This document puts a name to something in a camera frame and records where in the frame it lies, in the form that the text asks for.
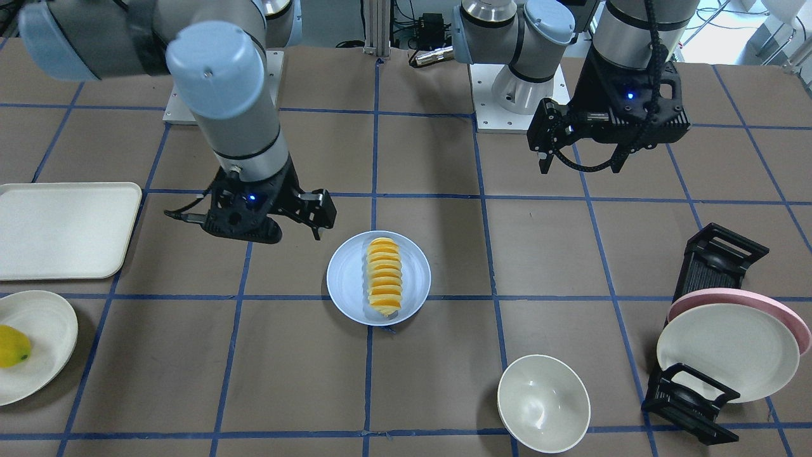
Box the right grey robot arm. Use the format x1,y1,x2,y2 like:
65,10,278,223
17,1,337,244

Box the yellow lemon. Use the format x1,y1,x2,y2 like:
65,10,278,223
1,325,32,368

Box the cream plate with lemon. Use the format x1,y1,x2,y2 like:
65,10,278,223
1,290,78,406

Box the blue plate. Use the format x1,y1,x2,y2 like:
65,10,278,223
327,230,431,326

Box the cream plate in rack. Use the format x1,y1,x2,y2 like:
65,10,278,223
657,303,800,403

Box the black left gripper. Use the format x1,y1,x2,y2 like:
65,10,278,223
526,49,691,175

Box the white serving tray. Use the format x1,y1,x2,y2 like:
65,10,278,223
1,182,142,281

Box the aluminium frame post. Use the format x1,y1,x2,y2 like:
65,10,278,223
362,0,392,60

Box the yellow ridged bread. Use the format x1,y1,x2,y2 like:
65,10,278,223
365,237,403,317

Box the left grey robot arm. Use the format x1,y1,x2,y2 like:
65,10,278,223
450,1,698,174

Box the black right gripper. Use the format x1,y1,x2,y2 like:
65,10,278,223
203,159,337,245

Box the pink plate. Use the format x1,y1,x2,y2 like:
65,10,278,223
666,288,811,355

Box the cream ceramic bowl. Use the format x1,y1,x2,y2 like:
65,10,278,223
497,355,591,454

